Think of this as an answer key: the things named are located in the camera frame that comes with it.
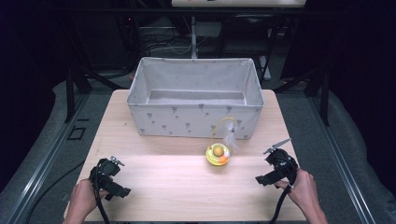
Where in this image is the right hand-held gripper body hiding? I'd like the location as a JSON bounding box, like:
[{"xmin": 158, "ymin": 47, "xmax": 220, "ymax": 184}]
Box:
[{"xmin": 262, "ymin": 137, "xmax": 299, "ymax": 185}]

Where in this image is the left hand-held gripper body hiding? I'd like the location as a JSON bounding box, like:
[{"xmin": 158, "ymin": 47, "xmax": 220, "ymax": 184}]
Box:
[{"xmin": 89, "ymin": 155, "xmax": 126, "ymax": 189}]

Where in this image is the person's left hand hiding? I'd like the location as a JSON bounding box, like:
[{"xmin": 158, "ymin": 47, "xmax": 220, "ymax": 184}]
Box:
[{"xmin": 65, "ymin": 177, "xmax": 109, "ymax": 222}]

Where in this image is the person's right hand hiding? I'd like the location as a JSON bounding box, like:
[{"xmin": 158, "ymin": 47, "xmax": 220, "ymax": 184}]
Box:
[{"xmin": 274, "ymin": 167, "xmax": 319, "ymax": 214}]

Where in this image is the yellow cat toy with feather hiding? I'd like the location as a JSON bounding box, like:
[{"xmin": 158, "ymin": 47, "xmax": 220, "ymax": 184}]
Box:
[{"xmin": 205, "ymin": 116, "xmax": 240, "ymax": 167}]

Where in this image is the black metal stand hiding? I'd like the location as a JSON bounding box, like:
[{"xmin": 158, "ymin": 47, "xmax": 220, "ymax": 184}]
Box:
[
  {"xmin": 63, "ymin": 63, "xmax": 127, "ymax": 124},
  {"xmin": 273, "ymin": 66, "xmax": 332, "ymax": 127}
]

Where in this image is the grey fabric storage box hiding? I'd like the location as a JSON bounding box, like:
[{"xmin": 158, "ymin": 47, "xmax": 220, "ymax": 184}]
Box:
[{"xmin": 126, "ymin": 56, "xmax": 265, "ymax": 140}]

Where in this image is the black chair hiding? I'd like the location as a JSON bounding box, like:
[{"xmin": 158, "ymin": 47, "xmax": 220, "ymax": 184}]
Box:
[{"xmin": 217, "ymin": 12, "xmax": 276, "ymax": 59}]

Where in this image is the white desk leg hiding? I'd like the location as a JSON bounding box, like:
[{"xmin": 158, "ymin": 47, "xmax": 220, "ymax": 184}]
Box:
[{"xmin": 190, "ymin": 15, "xmax": 199, "ymax": 60}]

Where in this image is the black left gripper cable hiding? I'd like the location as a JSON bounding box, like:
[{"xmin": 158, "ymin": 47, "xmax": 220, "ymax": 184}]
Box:
[{"xmin": 92, "ymin": 170, "xmax": 111, "ymax": 224}]

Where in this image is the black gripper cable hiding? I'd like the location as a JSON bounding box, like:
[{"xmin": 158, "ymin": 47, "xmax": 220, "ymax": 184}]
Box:
[
  {"xmin": 268, "ymin": 185, "xmax": 294, "ymax": 224},
  {"xmin": 92, "ymin": 170, "xmax": 111, "ymax": 224}
]

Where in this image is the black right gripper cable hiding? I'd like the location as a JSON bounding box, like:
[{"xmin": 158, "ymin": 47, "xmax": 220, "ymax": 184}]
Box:
[{"xmin": 268, "ymin": 185, "xmax": 294, "ymax": 224}]

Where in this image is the black cable on floor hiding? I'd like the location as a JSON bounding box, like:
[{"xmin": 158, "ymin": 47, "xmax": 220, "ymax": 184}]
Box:
[{"xmin": 23, "ymin": 160, "xmax": 87, "ymax": 224}]

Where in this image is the aluminium floor rail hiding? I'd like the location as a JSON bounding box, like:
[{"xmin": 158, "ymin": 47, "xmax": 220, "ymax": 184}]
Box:
[
  {"xmin": 5, "ymin": 92, "xmax": 92, "ymax": 224},
  {"xmin": 306, "ymin": 92, "xmax": 378, "ymax": 224}
]

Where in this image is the tangle of background cables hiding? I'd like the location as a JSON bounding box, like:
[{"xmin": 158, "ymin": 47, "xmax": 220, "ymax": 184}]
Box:
[{"xmin": 138, "ymin": 26, "xmax": 192, "ymax": 54}]

